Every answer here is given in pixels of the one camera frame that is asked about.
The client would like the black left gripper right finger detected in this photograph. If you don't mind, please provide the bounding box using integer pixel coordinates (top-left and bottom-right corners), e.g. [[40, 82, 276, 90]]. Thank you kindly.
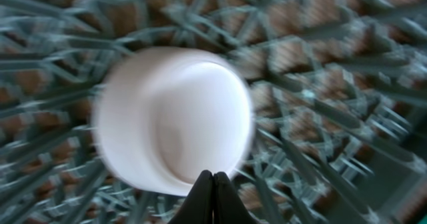
[[213, 172, 256, 224]]

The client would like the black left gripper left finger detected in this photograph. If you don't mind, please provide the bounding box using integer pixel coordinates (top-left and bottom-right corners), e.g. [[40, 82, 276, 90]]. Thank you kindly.
[[168, 170, 214, 224]]

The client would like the pink plastic cup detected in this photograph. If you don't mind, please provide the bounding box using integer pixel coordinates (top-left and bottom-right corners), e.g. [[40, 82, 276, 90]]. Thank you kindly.
[[91, 47, 255, 196]]

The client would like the grey dishwasher rack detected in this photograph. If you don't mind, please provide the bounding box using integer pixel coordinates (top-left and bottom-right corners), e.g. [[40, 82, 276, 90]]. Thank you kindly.
[[1, 0, 426, 223]]

